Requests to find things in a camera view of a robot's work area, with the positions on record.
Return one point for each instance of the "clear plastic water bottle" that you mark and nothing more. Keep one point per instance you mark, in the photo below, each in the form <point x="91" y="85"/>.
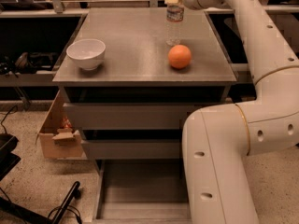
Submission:
<point x="174" y="20"/>

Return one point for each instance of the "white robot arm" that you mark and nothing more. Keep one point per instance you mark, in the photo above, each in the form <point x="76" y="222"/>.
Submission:
<point x="216" y="138"/>

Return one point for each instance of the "grey drawer cabinet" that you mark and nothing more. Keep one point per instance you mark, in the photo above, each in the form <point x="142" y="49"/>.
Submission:
<point x="136" y="54"/>

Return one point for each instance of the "grey top drawer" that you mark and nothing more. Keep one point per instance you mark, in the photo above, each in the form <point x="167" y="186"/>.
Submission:
<point x="136" y="108"/>

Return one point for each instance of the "grey middle drawer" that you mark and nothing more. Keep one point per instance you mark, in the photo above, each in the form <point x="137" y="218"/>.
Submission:
<point x="132" y="144"/>

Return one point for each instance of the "grey open bottom drawer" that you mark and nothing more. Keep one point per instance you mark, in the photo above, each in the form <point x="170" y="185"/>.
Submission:
<point x="142" y="192"/>

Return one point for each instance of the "dark chair seat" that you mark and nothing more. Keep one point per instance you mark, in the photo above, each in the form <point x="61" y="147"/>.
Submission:
<point x="234" y="43"/>

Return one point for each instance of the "orange fruit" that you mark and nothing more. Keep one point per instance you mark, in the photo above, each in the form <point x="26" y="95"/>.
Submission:
<point x="179" y="56"/>

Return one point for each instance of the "white ceramic bowl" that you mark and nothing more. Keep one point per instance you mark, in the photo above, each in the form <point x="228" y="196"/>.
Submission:
<point x="87" y="54"/>

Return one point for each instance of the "black headphones on shelf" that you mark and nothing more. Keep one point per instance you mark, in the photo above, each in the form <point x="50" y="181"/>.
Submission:
<point x="31" y="62"/>

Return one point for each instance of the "brown cardboard box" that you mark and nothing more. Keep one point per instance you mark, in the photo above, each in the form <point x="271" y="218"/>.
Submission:
<point x="58" y="138"/>

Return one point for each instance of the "black chair base leg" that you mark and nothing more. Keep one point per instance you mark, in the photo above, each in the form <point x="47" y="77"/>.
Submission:
<point x="57" y="213"/>

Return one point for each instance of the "black equipment at left edge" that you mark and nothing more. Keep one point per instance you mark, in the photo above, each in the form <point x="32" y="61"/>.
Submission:
<point x="8" y="160"/>

